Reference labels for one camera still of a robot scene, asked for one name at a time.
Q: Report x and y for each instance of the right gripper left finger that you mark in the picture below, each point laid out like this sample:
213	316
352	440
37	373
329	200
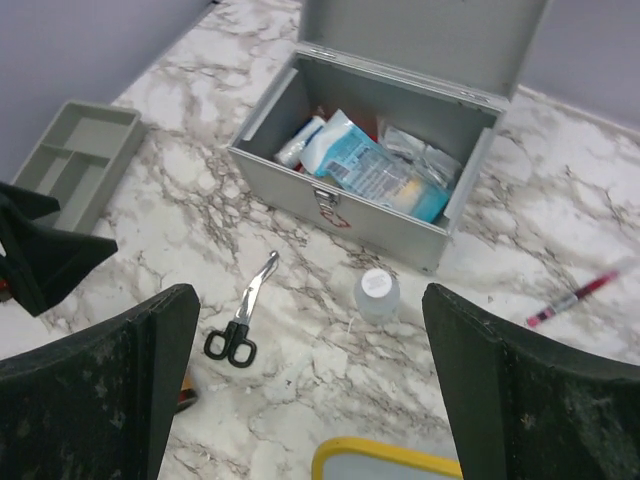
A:
99	403

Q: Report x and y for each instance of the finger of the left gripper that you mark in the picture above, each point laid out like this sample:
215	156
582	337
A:
41	265

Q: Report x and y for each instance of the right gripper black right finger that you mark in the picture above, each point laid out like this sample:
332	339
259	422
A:
524	406

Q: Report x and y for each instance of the brown medicine bottle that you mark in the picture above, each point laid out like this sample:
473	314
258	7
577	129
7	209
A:
188	394

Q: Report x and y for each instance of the black handled scissors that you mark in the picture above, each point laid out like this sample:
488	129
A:
232	343

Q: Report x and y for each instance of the white plastic bottle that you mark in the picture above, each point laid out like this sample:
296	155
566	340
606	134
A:
377	296

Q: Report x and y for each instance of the bandage roll blue label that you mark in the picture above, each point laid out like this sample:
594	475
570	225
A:
289	154

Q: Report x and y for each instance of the blue pouch packet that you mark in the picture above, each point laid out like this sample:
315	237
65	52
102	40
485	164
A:
387	181

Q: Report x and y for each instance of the grey metal first aid box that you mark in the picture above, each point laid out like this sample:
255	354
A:
444	72

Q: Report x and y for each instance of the red marker pen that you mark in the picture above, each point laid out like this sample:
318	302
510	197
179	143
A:
572	298

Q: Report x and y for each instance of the small whiteboard yellow frame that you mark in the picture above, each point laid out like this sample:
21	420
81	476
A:
361	458

